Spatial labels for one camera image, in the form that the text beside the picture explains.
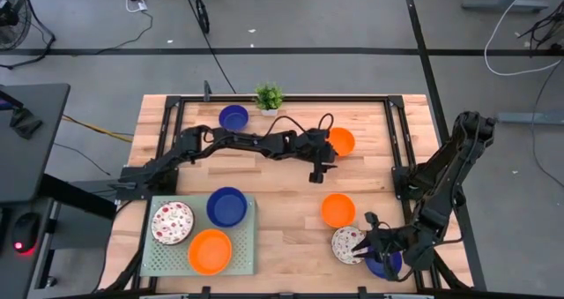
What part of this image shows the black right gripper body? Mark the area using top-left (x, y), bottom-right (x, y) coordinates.
top-left (367, 226), bottom-right (415, 269)

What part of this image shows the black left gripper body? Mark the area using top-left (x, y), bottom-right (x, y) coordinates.
top-left (303, 129), bottom-right (338, 166)

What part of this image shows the small floral ceramic bowl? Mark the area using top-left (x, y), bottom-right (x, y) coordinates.
top-left (330, 226), bottom-right (369, 265)

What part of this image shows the small orange plastic bowl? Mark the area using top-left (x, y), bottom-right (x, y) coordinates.
top-left (326, 126), bottom-right (357, 158)

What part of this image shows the large blue-purple plastic bowl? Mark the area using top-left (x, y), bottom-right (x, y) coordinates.
top-left (205, 186), bottom-right (249, 228)

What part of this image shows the large orange plastic bowl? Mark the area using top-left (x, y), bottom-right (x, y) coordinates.
top-left (188, 228), bottom-right (234, 277)

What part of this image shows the large floral ceramic bowl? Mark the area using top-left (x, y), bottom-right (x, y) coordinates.
top-left (150, 200), bottom-right (196, 246)

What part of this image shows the medium blue-purple plastic bowl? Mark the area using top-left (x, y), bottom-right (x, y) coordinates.
top-left (364, 248), bottom-right (404, 281)

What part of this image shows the medium orange plastic bowl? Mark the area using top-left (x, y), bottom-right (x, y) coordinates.
top-left (320, 192), bottom-right (357, 229)

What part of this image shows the green plant in white pot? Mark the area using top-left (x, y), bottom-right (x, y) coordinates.
top-left (254, 81), bottom-right (286, 117)

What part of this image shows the small blue-purple plastic bowl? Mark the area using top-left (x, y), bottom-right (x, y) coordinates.
top-left (218, 103), bottom-right (250, 132)

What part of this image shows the green perforated metal shelf riser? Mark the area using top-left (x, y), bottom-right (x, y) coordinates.
top-left (139, 194), bottom-right (257, 278)

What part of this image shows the black office desk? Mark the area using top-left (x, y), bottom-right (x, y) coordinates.
top-left (0, 82), bottom-right (71, 203)

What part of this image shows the black computer mouse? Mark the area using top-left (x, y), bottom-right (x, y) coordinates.
top-left (11, 211), bottom-right (41, 256)

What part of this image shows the black desk device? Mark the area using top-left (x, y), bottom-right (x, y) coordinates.
top-left (8, 107), bottom-right (44, 140)

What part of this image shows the black floor fan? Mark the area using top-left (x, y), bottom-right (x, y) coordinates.
top-left (0, 0), bottom-right (57, 70)

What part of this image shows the black metal table frame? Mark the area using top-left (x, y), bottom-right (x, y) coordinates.
top-left (131, 93), bottom-right (424, 299)

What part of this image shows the black cable with clamp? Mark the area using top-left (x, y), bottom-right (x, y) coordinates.
top-left (179, 0), bottom-right (238, 95)

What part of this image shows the white floor cable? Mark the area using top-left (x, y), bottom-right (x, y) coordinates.
top-left (483, 0), bottom-right (564, 78)

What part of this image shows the yellow floor cable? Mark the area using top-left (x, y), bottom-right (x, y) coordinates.
top-left (61, 115), bottom-right (134, 143)

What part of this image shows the black cable bundle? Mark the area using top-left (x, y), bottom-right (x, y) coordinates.
top-left (517, 11), bottom-right (564, 51)

